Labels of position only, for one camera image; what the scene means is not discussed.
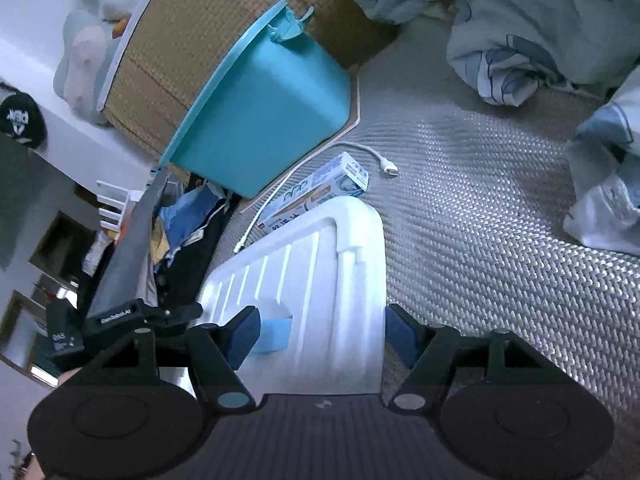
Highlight white desktop file rack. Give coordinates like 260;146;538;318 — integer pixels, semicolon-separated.
96;180;143;234

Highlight grey folded trousers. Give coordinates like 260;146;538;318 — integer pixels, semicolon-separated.
88;168;170;318

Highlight pile of folded clothes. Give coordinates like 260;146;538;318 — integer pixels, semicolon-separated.
79;171;241;311

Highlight small white medicine box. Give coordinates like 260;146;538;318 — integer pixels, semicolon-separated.
257;152;369;233

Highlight black cap with logo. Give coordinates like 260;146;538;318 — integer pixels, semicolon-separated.
0;82;47;150

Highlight turquoise plastic storage bin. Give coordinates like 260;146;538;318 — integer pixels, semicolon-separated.
160;0;352;198

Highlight light blue plush toy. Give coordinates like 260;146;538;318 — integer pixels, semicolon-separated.
53;10;119;126

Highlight floral blue white blanket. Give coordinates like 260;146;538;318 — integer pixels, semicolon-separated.
354;0;639;255

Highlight white USB cable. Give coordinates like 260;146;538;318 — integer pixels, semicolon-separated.
232;141;400;254

